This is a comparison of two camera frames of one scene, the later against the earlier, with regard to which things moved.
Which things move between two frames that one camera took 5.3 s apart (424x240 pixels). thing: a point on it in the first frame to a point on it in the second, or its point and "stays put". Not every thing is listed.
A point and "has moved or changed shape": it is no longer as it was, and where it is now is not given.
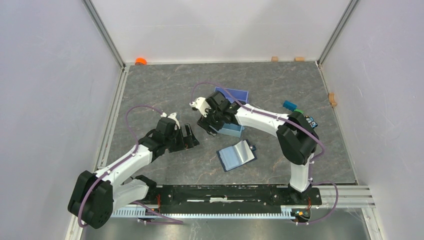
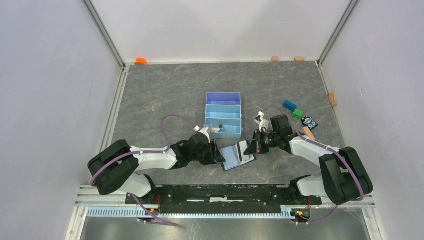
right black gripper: (205, 122) to (252, 149)
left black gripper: (187, 142) to (214, 155)
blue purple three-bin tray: (232, 95) has moved or changed shape
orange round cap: (140, 61) stays put
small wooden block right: (299, 59) stays put
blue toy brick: (289, 105) stays put
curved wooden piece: (332, 99) stays put
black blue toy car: (310, 120) stays put
